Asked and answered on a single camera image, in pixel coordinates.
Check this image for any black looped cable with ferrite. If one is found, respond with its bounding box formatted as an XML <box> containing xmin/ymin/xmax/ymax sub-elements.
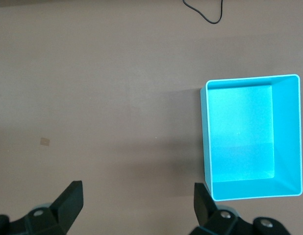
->
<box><xmin>182</xmin><ymin>0</ymin><xmax>225</xmax><ymax>25</ymax></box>

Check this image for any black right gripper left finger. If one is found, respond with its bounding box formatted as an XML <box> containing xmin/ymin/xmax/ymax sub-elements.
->
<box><xmin>0</xmin><ymin>180</ymin><xmax>84</xmax><ymax>235</ymax></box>

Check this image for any cyan plastic bin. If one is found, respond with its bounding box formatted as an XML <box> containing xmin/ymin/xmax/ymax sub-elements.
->
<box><xmin>200</xmin><ymin>73</ymin><xmax>303</xmax><ymax>202</ymax></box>

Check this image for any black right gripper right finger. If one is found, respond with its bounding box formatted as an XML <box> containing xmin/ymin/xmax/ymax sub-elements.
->
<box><xmin>190</xmin><ymin>182</ymin><xmax>292</xmax><ymax>235</ymax></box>

